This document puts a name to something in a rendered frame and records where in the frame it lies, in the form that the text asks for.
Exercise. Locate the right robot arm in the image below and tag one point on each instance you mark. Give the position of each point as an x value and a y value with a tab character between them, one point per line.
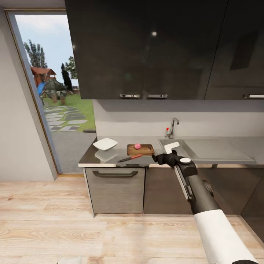
221	242

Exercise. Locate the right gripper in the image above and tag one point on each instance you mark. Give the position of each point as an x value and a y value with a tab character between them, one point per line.
164	158

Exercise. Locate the bowl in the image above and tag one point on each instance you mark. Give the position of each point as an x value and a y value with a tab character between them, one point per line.
105	144

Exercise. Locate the fixed window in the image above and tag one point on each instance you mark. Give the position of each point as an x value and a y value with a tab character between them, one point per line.
44	46

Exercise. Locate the parer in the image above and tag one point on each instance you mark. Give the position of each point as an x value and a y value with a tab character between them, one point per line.
132	157

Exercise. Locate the dishwasher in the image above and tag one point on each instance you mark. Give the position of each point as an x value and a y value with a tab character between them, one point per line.
116	189

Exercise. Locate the cutting board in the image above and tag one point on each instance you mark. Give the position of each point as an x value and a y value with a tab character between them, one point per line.
145	149

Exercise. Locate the drop in sink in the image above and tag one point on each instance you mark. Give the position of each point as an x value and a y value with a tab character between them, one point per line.
204	149

